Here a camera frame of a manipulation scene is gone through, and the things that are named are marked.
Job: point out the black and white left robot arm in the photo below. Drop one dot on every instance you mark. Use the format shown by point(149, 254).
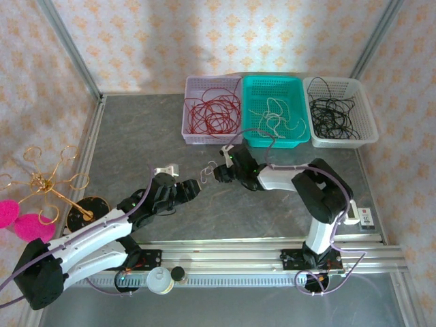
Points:
point(92, 231)

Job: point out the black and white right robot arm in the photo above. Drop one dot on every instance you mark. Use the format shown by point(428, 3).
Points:
point(323, 190)

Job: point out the lavender plastic basket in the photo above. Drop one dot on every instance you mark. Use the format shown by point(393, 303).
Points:
point(211, 139)

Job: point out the small black round cap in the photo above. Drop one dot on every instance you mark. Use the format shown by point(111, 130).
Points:
point(178, 273)

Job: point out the teal plastic basket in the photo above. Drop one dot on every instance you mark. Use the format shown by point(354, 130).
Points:
point(259, 88)

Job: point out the white round jar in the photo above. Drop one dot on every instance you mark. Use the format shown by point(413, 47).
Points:
point(159, 281)

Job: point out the white digital timer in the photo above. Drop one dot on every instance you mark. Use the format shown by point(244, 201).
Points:
point(352, 216)

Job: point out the pink fluffy ball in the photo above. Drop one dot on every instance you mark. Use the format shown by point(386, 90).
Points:
point(34, 230)
point(8, 213)

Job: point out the white plastic basket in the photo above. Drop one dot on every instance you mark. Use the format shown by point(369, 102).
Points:
point(368, 112)

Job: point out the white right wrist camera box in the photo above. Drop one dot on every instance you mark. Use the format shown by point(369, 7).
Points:
point(226, 153)

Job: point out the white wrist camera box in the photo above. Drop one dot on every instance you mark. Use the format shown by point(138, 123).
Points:
point(168, 169)
point(226, 153)

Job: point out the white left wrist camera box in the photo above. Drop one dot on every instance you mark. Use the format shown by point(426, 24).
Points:
point(168, 169)

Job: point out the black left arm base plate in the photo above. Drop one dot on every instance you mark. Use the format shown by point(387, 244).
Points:
point(153, 259)

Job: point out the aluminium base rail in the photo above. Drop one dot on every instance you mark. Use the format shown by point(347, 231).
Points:
point(221, 255)

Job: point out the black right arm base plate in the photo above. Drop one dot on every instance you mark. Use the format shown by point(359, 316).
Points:
point(289, 259)

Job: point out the aluminium frame post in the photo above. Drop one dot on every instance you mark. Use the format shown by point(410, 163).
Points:
point(374, 41)
point(73, 51)

